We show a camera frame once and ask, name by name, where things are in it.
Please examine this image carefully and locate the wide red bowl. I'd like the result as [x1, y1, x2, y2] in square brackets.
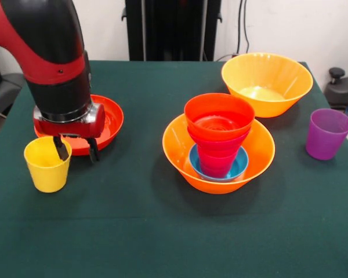
[34, 94, 125, 156]

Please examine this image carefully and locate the pink plastic cup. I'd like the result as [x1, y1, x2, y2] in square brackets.
[197, 146, 238, 178]

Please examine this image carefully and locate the blue plastic bowl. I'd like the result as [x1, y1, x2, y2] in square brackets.
[188, 144, 249, 182]

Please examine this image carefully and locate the pink plastic bowl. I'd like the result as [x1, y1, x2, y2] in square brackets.
[187, 126, 252, 157]

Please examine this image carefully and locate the yellow plastic cup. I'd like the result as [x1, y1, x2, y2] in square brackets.
[23, 136, 73, 193]

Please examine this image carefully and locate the dark green tablecloth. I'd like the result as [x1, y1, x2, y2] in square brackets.
[0, 59, 348, 278]

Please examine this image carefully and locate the small red bowl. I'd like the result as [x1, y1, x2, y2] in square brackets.
[184, 92, 256, 142]

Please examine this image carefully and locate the purple plastic cup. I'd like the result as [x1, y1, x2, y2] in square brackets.
[305, 108, 348, 161]

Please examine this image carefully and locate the black chair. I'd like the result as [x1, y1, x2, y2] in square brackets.
[0, 46, 26, 116]

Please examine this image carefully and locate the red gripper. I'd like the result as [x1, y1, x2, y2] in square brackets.
[32, 103, 106, 163]

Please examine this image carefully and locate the large orange bowl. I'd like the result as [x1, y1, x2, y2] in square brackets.
[221, 52, 313, 119]
[162, 113, 276, 195]

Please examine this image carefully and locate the black hanging cable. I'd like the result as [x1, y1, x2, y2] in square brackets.
[216, 0, 250, 61]

